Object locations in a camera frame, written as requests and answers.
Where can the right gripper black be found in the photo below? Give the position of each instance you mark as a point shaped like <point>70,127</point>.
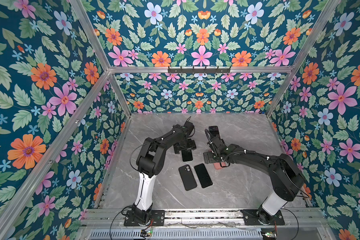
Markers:
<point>209,156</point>

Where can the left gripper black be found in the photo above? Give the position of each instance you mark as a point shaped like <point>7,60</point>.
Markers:
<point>192,145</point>

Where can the purple edged smartphone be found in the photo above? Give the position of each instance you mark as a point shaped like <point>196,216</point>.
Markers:
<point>187,155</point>

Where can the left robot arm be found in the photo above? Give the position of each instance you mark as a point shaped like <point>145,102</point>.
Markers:
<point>151,159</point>

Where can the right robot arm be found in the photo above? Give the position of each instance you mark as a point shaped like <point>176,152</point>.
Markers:
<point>286,178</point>

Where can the pink phone case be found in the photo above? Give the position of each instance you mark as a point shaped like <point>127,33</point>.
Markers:
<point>219,166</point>

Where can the black phone case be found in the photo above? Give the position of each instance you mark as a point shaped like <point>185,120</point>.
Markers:
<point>187,177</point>

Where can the blue edged smartphone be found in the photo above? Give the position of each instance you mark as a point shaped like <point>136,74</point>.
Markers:
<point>214,131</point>

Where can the black smartphone face up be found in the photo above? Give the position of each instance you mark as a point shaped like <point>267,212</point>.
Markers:
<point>203,176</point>

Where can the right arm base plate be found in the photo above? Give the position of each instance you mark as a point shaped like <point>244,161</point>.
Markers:
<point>253,217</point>

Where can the metal hook rail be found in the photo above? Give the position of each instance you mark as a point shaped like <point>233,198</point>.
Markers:
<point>197,70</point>

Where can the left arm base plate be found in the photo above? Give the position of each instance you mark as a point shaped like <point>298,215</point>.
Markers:
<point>145,219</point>

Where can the aluminium front rail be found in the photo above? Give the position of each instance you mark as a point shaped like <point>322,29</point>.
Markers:
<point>241,218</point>

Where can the white vented cable duct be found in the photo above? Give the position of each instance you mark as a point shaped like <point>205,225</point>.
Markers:
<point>176,234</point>

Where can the aluminium frame post right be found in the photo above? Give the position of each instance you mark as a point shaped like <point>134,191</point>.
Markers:
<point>318,27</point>

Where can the aluminium frame post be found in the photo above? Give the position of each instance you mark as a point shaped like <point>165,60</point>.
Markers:
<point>20,199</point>
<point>318,27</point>

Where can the aluminium frame post left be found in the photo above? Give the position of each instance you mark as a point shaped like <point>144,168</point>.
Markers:
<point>20,199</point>

